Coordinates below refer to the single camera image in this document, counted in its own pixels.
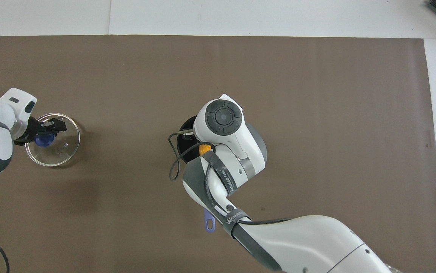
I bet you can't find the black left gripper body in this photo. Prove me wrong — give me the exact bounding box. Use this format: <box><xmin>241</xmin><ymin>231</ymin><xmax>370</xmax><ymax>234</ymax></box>
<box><xmin>13</xmin><ymin>116</ymin><xmax>67</xmax><ymax>147</ymax></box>

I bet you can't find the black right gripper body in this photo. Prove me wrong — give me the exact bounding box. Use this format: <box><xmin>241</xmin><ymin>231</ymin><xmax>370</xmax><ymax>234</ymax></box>
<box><xmin>180</xmin><ymin>128</ymin><xmax>203</xmax><ymax>147</ymax></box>

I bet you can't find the glass lid with blue knob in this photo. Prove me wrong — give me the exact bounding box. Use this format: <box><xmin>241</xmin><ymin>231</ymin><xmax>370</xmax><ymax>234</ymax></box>
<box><xmin>25</xmin><ymin>113</ymin><xmax>81</xmax><ymax>168</ymax></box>

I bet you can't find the dark blue saucepan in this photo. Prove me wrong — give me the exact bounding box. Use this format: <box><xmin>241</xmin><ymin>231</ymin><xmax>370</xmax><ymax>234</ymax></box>
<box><xmin>176</xmin><ymin>115</ymin><xmax>268</xmax><ymax>233</ymax></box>

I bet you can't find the brown table mat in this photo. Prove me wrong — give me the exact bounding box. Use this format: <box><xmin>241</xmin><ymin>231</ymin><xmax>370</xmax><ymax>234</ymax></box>
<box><xmin>0</xmin><ymin>35</ymin><xmax>436</xmax><ymax>273</ymax></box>

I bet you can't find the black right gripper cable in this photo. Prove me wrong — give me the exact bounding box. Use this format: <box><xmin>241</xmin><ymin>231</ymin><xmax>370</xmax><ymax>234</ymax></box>
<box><xmin>168</xmin><ymin>131</ymin><xmax>290</xmax><ymax>228</ymax></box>

